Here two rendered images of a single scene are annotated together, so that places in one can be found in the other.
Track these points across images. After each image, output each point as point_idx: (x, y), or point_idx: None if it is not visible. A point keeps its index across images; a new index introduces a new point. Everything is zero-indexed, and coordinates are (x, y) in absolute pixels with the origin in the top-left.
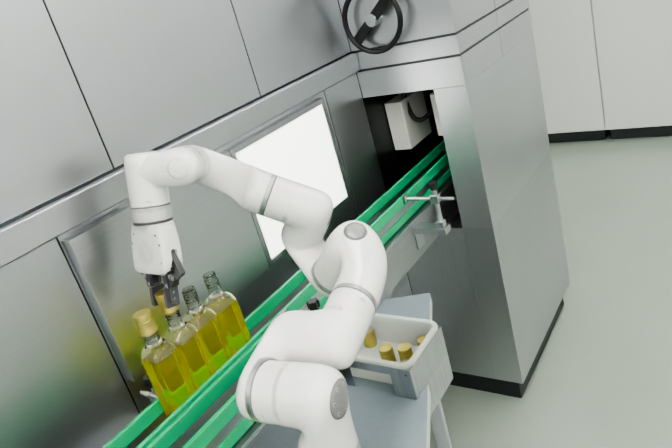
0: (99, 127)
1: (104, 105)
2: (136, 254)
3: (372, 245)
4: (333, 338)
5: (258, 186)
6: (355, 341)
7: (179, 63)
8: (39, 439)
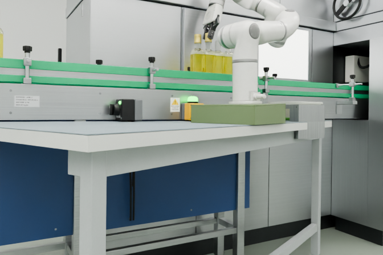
0: None
1: None
2: (204, 17)
3: (294, 14)
4: (262, 23)
5: None
6: (271, 28)
7: None
8: (145, 68)
